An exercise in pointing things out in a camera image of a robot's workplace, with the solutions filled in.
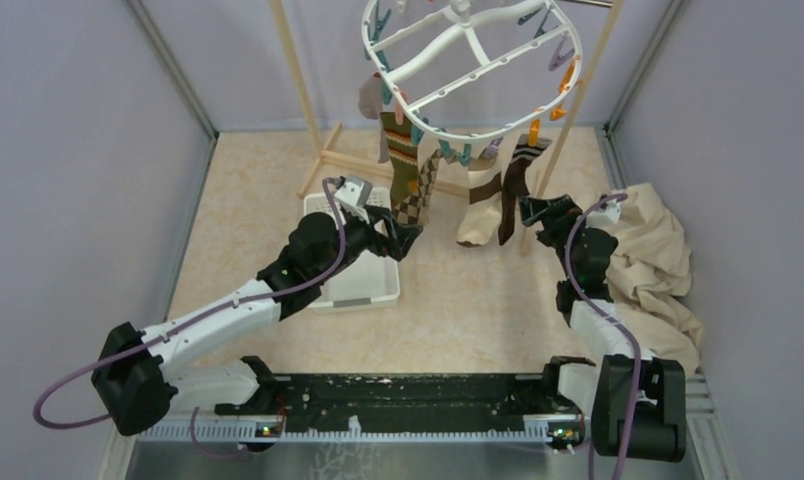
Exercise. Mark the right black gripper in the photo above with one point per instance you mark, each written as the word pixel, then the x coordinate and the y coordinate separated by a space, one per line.
pixel 563 213

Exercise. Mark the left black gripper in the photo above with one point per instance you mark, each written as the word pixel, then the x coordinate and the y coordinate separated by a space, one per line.
pixel 399 238

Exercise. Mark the dark brown sock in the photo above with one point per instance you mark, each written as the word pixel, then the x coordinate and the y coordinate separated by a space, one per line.
pixel 514 184

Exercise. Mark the beige brown sock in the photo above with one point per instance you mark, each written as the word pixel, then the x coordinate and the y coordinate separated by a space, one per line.
pixel 484 211

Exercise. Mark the brown checkered sock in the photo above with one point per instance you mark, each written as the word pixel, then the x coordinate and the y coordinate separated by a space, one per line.
pixel 413 209

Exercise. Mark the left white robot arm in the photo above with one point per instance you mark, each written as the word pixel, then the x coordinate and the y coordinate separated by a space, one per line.
pixel 144 374

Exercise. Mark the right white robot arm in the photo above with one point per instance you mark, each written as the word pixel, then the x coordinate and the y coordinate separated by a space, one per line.
pixel 634 400

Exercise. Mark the grey sock on hanger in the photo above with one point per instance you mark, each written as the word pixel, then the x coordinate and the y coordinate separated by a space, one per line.
pixel 371 105

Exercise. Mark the white plastic basket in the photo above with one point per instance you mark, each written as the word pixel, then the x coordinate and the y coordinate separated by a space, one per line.
pixel 370 282

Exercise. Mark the orange green sock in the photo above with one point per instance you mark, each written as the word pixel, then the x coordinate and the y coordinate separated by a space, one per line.
pixel 403 156

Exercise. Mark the beige crumpled cloth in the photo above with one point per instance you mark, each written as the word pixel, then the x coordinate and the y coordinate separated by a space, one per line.
pixel 650 274

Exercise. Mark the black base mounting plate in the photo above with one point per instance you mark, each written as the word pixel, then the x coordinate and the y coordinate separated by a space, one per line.
pixel 417 403

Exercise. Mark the metal hanging rod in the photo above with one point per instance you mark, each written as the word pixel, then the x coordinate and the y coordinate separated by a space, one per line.
pixel 592 3

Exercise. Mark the wooden drying rack frame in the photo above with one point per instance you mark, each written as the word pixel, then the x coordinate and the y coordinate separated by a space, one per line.
pixel 579 73

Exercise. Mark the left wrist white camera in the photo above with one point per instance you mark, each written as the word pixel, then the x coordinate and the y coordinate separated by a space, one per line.
pixel 352 195

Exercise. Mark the wrist white camera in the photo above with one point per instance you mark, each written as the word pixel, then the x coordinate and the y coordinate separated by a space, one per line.
pixel 610 213
pixel 352 195

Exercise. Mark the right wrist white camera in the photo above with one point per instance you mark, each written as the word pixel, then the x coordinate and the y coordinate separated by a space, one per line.
pixel 610 213

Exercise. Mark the white slotted cable duct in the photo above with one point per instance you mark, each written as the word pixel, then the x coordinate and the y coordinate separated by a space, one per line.
pixel 256 432

